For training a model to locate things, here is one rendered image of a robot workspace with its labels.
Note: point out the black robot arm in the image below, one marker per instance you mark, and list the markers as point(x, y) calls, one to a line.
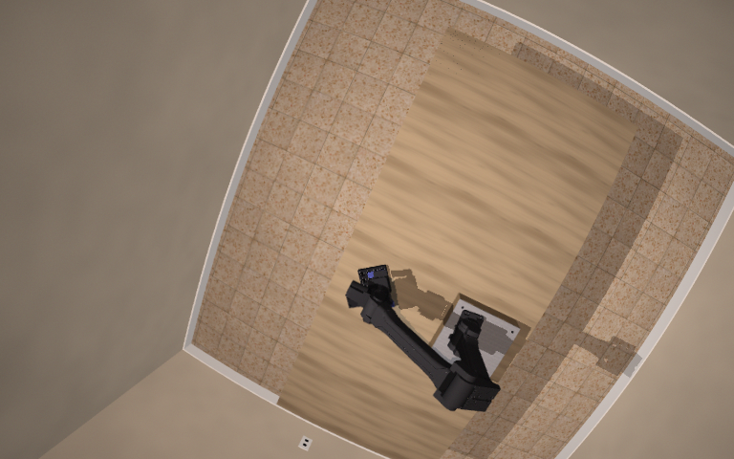
point(378, 312)

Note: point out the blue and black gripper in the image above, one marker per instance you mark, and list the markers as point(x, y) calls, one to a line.
point(383, 283)

